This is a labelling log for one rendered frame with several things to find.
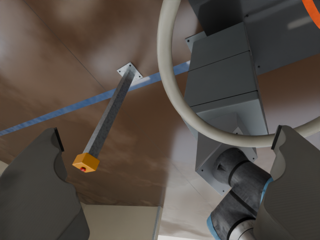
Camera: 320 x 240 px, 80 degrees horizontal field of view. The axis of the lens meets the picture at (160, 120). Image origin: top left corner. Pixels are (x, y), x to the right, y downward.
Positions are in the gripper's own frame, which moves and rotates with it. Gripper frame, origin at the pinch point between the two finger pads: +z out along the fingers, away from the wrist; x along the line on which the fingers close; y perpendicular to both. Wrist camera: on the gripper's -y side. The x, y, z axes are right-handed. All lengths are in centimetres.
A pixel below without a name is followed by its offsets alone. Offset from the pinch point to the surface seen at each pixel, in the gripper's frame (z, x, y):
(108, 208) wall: 382, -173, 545
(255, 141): 27.9, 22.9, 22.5
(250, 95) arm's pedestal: 74, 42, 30
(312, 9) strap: 136, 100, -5
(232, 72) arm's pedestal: 97, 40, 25
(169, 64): 28.1, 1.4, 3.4
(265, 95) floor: 164, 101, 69
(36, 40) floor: 194, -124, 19
